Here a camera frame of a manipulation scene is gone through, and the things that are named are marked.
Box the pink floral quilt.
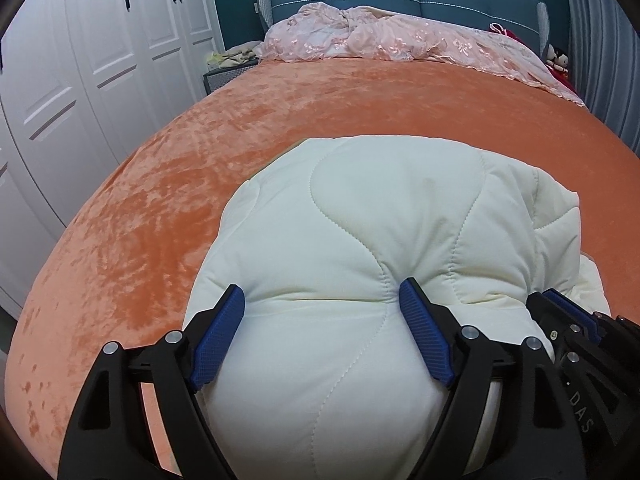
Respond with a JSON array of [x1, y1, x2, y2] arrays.
[[255, 1, 585, 107]]

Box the grey blue curtain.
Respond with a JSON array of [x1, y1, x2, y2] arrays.
[[568, 0, 639, 153]]

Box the red plush toy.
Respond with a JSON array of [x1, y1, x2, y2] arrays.
[[544, 42, 570, 84]]

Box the white panelled wardrobe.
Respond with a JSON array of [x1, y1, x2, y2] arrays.
[[1, 0, 224, 318]]

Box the yellow items on nightstand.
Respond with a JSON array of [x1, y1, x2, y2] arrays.
[[206, 41, 260, 70]]

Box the dark blue nightstand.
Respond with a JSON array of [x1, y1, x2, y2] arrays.
[[203, 60, 258, 94]]

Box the cream white puffer jacket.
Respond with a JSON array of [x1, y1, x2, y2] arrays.
[[186, 136, 608, 479]]

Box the orange plush bed blanket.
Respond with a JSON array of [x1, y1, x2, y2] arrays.
[[4, 58, 639, 474]]

